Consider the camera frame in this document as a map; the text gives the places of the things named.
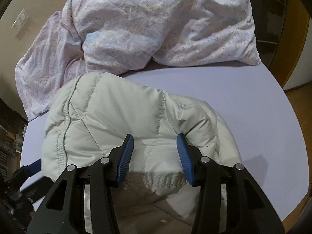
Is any white wall switch plate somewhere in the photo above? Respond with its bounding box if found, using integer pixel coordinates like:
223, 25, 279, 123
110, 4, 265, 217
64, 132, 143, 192
11, 9, 29, 36

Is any beige quilted puffer jacket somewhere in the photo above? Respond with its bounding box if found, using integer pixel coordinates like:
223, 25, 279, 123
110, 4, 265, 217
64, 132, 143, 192
41, 73, 241, 233

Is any pink patterned duvet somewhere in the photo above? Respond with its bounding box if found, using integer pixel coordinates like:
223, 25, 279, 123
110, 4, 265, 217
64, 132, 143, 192
15, 0, 261, 120

